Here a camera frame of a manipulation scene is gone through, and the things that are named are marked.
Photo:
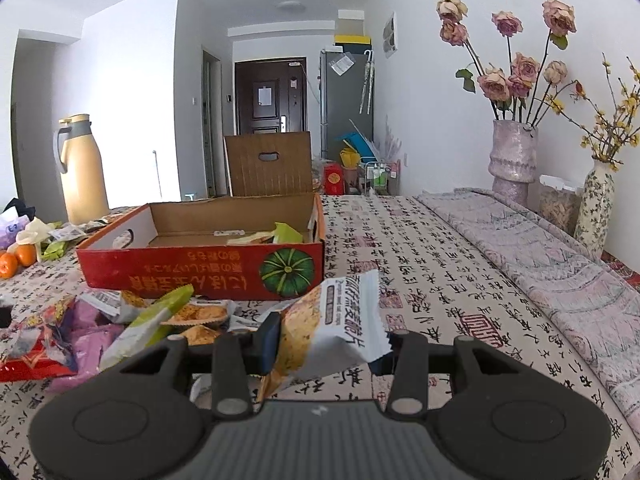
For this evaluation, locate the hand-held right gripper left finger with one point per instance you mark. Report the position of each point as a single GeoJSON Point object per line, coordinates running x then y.
{"type": "Point", "coordinates": [265, 342]}

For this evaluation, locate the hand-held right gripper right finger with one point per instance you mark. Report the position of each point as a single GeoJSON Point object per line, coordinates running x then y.
{"type": "Point", "coordinates": [407, 360]}

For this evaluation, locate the white cracker snack packet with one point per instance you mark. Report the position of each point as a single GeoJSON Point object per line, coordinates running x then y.
{"type": "Point", "coordinates": [102, 302]}
{"type": "Point", "coordinates": [200, 314]}
{"type": "Point", "coordinates": [325, 340]}

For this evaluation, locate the red cardboard box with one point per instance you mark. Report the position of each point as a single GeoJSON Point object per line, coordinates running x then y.
{"type": "Point", "coordinates": [200, 267]}

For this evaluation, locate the green white snack packet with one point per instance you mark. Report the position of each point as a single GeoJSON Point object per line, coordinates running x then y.
{"type": "Point", "coordinates": [287, 234]}
{"type": "Point", "coordinates": [145, 320]}

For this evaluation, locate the pink snack packet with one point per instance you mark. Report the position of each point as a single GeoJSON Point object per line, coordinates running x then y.
{"type": "Point", "coordinates": [87, 337]}

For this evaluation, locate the large red snack bag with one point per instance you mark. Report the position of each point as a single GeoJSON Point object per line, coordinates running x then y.
{"type": "Point", "coordinates": [35, 367]}

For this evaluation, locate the orange cracker snack packet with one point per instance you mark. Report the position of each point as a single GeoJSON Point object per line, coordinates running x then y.
{"type": "Point", "coordinates": [200, 335]}

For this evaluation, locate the yellow cracker packet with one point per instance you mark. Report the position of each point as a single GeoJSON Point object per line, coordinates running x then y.
{"type": "Point", "coordinates": [250, 238]}

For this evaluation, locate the pink grey folded quilt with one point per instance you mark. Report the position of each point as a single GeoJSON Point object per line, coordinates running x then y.
{"type": "Point", "coordinates": [525, 260]}

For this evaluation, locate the red gift box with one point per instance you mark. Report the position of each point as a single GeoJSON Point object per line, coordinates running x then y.
{"type": "Point", "coordinates": [333, 177]}

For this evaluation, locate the metal trolley with bottles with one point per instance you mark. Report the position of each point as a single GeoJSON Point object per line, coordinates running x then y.
{"type": "Point", "coordinates": [382, 177]}

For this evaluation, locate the white thin pole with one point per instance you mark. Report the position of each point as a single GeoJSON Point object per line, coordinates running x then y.
{"type": "Point", "coordinates": [156, 175]}

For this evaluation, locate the yellow bag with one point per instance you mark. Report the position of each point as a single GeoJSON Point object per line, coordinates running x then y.
{"type": "Point", "coordinates": [350, 157]}

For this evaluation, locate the clear plastic food jar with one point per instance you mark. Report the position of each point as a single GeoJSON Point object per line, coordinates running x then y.
{"type": "Point", "coordinates": [560, 207]}

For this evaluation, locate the blue plastic object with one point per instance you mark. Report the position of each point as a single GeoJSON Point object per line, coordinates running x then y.
{"type": "Point", "coordinates": [355, 142]}

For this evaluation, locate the dried pampas plant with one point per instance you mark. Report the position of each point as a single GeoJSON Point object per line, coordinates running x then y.
{"type": "Point", "coordinates": [389, 140]}

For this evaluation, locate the grey interior door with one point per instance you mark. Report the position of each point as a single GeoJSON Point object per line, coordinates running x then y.
{"type": "Point", "coordinates": [211, 125]}

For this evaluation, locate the white printed snack packet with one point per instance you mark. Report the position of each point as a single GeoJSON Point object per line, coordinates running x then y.
{"type": "Point", "coordinates": [67, 233]}

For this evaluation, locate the pink textured vase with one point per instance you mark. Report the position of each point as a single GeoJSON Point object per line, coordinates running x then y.
{"type": "Point", "coordinates": [512, 160]}

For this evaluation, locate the small green snack packet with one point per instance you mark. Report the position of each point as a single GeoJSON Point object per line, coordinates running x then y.
{"type": "Point", "coordinates": [55, 250]}

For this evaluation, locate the floral ceramic vase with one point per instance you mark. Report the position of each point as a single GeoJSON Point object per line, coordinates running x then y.
{"type": "Point", "coordinates": [595, 210]}

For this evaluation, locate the grey refrigerator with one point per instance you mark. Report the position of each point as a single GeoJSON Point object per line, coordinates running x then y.
{"type": "Point", "coordinates": [345, 110]}

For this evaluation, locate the white paper on door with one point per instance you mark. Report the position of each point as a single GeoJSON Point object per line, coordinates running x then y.
{"type": "Point", "coordinates": [264, 96]}

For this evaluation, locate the yellow thermos jug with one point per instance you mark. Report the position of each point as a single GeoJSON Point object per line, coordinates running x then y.
{"type": "Point", "coordinates": [82, 175]}

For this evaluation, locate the orange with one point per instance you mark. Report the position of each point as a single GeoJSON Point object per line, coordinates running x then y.
{"type": "Point", "coordinates": [7, 266]}
{"type": "Point", "coordinates": [26, 255]}

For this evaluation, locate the cream crumpled bag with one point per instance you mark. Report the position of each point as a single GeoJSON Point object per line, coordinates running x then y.
{"type": "Point", "coordinates": [35, 232]}

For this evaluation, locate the dark wooden door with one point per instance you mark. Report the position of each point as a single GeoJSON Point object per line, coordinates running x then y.
{"type": "Point", "coordinates": [267, 75]}

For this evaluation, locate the purple tissue packet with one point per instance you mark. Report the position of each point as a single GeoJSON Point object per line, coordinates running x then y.
{"type": "Point", "coordinates": [12, 230]}

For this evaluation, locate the white folded umbrella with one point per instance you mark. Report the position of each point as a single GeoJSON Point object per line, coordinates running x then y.
{"type": "Point", "coordinates": [367, 82]}

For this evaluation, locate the black bag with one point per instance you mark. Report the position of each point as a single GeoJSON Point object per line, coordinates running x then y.
{"type": "Point", "coordinates": [17, 206]}

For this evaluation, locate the white paper sheet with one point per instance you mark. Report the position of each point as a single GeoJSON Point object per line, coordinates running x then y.
{"type": "Point", "coordinates": [343, 65]}

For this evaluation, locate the yellow flower branches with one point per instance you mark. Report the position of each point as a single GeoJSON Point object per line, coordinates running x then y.
{"type": "Point", "coordinates": [612, 135]}

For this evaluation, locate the dried pink roses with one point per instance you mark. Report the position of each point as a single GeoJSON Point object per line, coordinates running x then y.
{"type": "Point", "coordinates": [520, 72]}

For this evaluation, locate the yellow storage box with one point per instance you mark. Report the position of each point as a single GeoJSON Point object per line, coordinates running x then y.
{"type": "Point", "coordinates": [352, 41]}

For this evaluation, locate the white box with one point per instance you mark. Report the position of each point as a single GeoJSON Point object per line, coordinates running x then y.
{"type": "Point", "coordinates": [352, 21]}

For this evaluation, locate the round ceiling lamp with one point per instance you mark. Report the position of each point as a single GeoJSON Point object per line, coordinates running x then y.
{"type": "Point", "coordinates": [291, 6]}

